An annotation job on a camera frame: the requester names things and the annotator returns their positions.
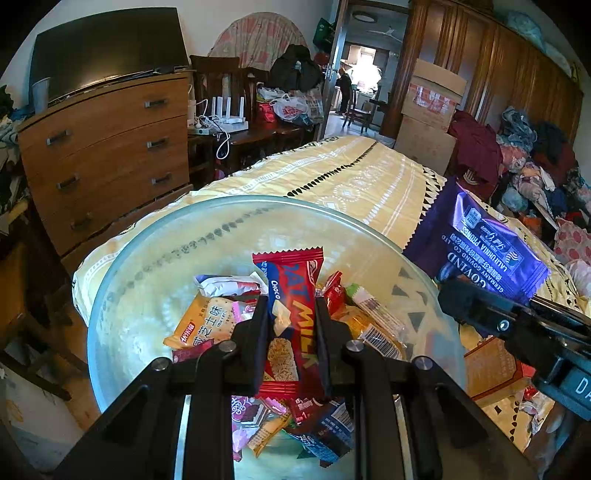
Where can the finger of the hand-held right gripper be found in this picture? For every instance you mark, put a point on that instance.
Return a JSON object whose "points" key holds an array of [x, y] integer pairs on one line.
{"points": [[563, 311], [475, 309]]}

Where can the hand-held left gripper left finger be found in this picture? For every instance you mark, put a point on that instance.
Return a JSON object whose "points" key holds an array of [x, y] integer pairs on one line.
{"points": [[261, 341]]}

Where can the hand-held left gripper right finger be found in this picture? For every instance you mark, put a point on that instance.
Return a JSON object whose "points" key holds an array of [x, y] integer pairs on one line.
{"points": [[323, 350]]}

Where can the red oat chocolate bar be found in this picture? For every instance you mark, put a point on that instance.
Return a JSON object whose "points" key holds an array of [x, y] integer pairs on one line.
{"points": [[293, 286]]}

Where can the purple snack packet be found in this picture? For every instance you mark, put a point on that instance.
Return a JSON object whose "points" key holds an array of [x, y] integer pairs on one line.
{"points": [[480, 235]]}

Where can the clear glass bowl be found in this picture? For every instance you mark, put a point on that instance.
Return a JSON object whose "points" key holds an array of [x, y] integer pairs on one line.
{"points": [[152, 277]]}

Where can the small red snack packet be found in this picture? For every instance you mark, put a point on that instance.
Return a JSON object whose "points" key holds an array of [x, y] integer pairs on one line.
{"points": [[332, 293]]}

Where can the orange cracker packet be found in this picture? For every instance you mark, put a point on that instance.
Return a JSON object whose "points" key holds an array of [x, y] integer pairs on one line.
{"points": [[203, 323]]}

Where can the brown patterned box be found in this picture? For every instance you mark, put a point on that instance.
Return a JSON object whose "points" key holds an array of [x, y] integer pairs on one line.
{"points": [[496, 374]]}

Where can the white crumpled snack packet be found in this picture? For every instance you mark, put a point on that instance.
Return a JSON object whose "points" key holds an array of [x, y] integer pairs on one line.
{"points": [[228, 285]]}

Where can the pink patterned snack packet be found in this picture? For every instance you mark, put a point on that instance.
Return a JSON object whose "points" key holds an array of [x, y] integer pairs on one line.
{"points": [[249, 417]]}

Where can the dark blue snack packet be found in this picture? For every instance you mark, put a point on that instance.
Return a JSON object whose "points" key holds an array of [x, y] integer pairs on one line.
{"points": [[323, 431]]}

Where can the pile of clothes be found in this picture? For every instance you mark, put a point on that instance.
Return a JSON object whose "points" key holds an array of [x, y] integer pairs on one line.
{"points": [[545, 170]]}

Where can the maroon garment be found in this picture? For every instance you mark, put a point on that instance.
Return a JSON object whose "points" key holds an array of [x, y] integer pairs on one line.
{"points": [[478, 143]]}

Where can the dark wooden desk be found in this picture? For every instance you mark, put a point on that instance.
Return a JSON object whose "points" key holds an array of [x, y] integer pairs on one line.
{"points": [[258, 143]]}

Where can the cardboard box with red tape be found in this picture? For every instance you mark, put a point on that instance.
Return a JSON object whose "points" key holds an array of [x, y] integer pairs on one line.
{"points": [[434, 92]]}

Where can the white power strip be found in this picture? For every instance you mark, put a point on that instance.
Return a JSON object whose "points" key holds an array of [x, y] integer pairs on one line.
{"points": [[203, 128]]}

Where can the white router with antennas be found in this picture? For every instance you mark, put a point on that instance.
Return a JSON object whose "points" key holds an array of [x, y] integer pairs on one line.
{"points": [[228, 115]]}

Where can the wooden dining chair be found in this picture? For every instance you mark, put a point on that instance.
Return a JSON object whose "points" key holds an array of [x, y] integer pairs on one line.
{"points": [[358, 113]]}

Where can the white plastic shopping bag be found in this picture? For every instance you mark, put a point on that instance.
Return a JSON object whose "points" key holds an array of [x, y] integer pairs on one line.
{"points": [[290, 108]]}

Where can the wooden chest of drawers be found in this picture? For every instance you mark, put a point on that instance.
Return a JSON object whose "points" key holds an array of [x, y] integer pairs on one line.
{"points": [[106, 157]]}

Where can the wooden wardrobe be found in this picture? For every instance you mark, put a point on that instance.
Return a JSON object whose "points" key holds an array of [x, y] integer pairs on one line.
{"points": [[480, 55]]}

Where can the dark wooden chair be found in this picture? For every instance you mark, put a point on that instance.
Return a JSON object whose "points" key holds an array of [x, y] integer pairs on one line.
{"points": [[214, 78]]}

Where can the black bag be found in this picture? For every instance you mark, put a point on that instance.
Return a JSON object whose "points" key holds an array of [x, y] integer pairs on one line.
{"points": [[295, 67]]}

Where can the green bag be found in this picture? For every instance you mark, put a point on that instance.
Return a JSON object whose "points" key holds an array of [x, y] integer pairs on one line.
{"points": [[324, 32]]}

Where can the black flat television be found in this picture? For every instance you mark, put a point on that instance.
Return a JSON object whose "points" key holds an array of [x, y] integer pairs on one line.
{"points": [[111, 48]]}

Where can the white plastic cup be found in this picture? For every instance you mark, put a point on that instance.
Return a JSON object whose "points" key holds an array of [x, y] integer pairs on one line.
{"points": [[40, 92]]}

